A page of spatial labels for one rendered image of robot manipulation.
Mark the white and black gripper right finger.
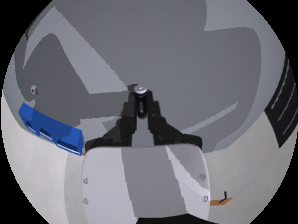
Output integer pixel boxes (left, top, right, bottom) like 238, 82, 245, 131
147, 91, 202, 151

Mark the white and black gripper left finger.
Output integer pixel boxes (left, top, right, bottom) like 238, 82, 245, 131
85, 92, 137, 153

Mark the small silver hex nut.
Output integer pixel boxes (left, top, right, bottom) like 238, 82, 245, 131
31, 85, 37, 94

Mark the blue rack of labelled bins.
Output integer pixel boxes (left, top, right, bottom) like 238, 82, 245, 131
18, 102, 84, 156

